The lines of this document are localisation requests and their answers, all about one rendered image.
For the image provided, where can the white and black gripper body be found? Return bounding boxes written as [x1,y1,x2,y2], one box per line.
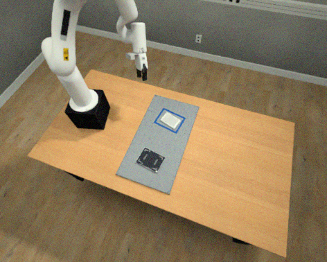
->
[135,52,148,71]

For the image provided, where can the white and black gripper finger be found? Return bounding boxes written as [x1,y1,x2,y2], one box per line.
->
[142,64,148,81]
[136,69,142,78]

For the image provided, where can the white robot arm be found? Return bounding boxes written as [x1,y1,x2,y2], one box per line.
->
[42,0,147,112]

